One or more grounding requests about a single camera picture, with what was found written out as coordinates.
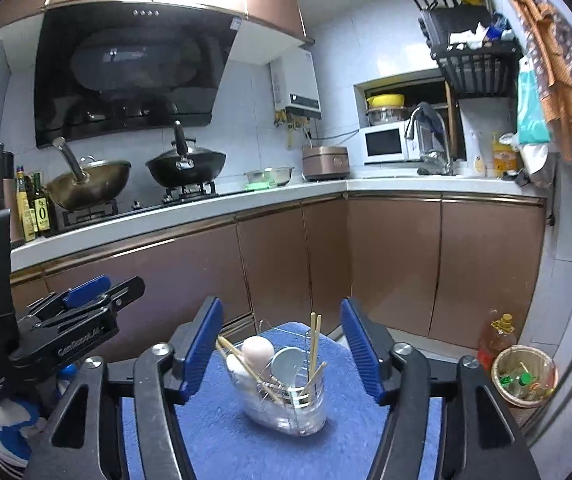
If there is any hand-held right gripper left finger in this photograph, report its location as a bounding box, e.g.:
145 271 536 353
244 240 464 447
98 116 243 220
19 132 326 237
36 296 224 480

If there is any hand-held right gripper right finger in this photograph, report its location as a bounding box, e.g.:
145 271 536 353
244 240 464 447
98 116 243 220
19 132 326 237
341 297 541 480

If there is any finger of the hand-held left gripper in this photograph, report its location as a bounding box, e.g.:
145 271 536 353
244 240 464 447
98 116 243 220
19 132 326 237
61 275 112 309
101 276 145 313

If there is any wooden chopstick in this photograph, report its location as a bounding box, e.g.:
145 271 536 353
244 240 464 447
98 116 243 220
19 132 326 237
308 312 317 386
314 313 323 383
302 361 327 397
217 344 281 403
216 335 287 406

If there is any white ceramic spoon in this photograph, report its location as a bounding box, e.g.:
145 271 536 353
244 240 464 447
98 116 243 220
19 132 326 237
226 355 259 397

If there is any beige ceramic spoon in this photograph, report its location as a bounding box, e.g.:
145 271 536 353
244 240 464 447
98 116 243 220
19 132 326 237
242 336 274 377

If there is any pale blue ceramic spoon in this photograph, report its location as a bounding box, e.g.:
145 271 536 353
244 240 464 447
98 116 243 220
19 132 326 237
271 345 309 387

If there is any clear utensil holder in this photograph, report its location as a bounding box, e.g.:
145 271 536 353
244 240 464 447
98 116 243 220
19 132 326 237
227 320 327 437

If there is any black gas stove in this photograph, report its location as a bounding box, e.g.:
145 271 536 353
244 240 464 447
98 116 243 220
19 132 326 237
61 180 247 231

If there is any dark olive oil bottle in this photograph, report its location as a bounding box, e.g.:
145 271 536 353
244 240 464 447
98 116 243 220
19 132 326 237
31 172 53 238

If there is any brown kitchen cabinet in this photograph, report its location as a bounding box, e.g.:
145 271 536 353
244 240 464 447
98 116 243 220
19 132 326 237
0 192 549 411

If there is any yellow oil bottle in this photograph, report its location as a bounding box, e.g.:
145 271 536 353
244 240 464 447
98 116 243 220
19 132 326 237
15 166 38 243

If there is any blue towel mat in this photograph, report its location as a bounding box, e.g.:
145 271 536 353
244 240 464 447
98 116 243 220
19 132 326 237
121 322 441 480

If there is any blue white dish stack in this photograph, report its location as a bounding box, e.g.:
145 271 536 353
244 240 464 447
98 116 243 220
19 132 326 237
0 360 64 478

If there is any black wok with lid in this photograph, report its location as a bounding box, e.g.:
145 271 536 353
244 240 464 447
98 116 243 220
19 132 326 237
146 121 227 188

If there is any cooking oil bottle red label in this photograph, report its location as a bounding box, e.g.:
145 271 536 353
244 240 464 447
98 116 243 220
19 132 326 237
476 310 517 371

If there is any beige trash bin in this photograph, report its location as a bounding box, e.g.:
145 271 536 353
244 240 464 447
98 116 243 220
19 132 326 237
490 345 557 408

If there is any stainless steel basin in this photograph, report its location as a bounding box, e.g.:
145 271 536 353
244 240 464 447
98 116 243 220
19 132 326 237
245 166 295 186

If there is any rose gold rice cooker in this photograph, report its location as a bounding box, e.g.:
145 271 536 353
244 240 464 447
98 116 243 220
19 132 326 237
302 144 351 182

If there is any white microwave oven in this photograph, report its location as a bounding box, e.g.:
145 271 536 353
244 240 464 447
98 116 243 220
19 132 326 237
363 124 419 164

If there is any chrome kitchen faucet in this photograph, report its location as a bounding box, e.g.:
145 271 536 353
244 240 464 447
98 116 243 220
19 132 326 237
405 102 455 176

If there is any black and brown range hood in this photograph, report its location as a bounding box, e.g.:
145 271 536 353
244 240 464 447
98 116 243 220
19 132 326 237
33 0 317 150

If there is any clear plastic pitcher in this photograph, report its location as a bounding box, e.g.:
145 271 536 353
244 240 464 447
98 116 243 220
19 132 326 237
418 120 449 161

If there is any white soap bottle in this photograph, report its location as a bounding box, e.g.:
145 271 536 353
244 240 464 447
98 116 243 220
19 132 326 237
470 132 487 177

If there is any yellow dish soap bottle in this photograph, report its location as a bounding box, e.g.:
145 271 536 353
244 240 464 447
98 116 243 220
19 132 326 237
490 132 524 177

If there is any yellow plastic basin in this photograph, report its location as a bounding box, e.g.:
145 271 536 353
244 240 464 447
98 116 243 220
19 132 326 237
366 93 405 109

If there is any white plastic bag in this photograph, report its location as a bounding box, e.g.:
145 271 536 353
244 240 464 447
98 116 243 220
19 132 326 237
500 132 551 176

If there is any white water heater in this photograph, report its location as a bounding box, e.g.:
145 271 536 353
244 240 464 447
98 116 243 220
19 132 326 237
270 50 323 121

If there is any teal plastic bag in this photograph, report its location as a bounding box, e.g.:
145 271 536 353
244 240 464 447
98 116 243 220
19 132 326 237
516 55 552 146

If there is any white cloth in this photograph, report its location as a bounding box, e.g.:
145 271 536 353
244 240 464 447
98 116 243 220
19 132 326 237
448 22 489 50

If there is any orange patterned curtain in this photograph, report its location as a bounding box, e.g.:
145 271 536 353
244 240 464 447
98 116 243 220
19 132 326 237
488 0 572 178

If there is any bronze wok with handle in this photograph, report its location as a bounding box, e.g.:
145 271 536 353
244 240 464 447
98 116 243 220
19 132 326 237
46 136 132 211

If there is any black power cable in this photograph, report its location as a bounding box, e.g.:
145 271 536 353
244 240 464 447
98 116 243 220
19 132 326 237
306 127 367 142

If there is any black wall dish rack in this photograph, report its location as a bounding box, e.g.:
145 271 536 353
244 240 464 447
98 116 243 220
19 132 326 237
402 0 521 98

